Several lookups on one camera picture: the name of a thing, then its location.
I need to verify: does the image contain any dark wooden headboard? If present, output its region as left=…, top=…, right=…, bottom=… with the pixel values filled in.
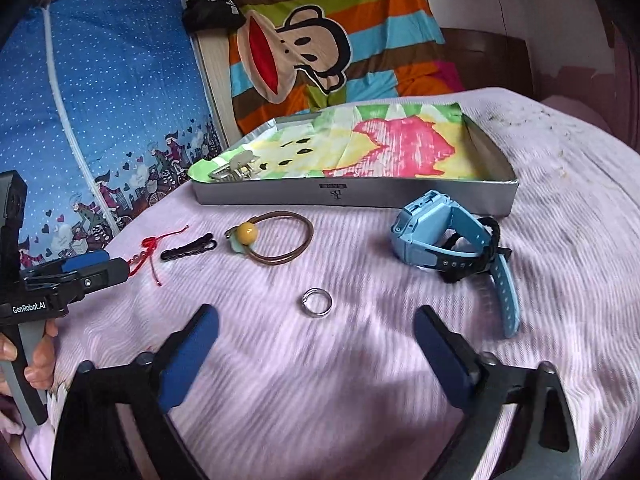
left=442, top=28, right=535, bottom=99

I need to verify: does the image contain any black hanging bag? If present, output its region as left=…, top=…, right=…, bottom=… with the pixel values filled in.
left=181, top=0, right=246, bottom=34

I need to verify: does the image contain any red string bracelet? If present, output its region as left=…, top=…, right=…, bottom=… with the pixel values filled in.
left=127, top=224, right=190, bottom=287

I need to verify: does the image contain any striped monkey cartoon blanket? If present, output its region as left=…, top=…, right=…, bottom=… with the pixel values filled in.
left=229, top=0, right=463, bottom=134

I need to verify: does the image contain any brown hair tie yellow bead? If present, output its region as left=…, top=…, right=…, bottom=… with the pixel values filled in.
left=224, top=210, right=314, bottom=266

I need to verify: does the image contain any pink pillow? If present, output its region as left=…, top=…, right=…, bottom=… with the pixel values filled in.
left=541, top=96, right=611, bottom=133

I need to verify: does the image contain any black elastic hair tie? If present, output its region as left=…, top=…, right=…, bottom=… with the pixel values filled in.
left=437, top=214, right=514, bottom=283

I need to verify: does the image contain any grey shallow cardboard tray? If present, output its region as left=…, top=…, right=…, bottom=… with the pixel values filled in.
left=191, top=105, right=518, bottom=217

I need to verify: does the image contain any beige plastic hair claw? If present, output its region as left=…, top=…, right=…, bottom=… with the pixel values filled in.
left=208, top=151, right=258, bottom=182

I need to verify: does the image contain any blue polka-dot fabric wardrobe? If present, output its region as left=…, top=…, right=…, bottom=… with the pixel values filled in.
left=1, top=0, right=222, bottom=269

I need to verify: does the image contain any silver ring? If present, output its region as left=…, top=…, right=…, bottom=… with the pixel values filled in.
left=300, top=286, right=334, bottom=319

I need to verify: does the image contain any colourful crumpled paper liner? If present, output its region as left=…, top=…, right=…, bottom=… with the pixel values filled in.
left=188, top=103, right=488, bottom=183

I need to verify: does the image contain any black wavy hair clip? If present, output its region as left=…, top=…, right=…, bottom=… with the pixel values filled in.
left=160, top=233, right=217, bottom=261

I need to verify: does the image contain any light blue smart watch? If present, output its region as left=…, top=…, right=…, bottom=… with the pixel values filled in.
left=390, top=190, right=521, bottom=338

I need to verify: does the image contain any person's left hand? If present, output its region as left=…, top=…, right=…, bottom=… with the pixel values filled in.
left=0, top=318, right=58, bottom=396

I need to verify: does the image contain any pink striped bed cover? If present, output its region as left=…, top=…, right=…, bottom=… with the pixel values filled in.
left=53, top=89, right=639, bottom=479

